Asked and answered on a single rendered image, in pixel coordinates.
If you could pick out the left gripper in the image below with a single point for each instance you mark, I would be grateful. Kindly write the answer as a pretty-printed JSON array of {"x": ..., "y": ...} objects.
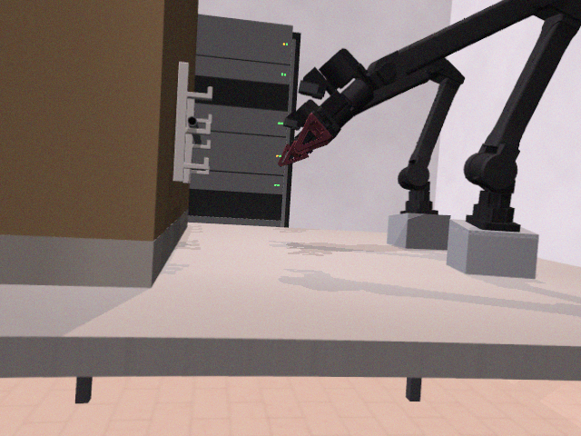
[{"x": 325, "y": 128}]

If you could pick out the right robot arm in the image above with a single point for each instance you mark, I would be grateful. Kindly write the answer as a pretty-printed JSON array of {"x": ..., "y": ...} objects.
[{"x": 417, "y": 174}]

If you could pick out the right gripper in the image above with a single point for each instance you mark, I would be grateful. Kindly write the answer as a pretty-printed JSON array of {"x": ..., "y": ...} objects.
[{"x": 291, "y": 152}]

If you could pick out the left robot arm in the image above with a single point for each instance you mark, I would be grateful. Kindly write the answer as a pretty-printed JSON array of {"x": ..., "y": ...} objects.
[{"x": 493, "y": 213}]

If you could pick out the dark brown wall panel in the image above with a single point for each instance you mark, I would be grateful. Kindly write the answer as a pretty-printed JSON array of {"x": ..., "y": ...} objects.
[{"x": 88, "y": 104}]

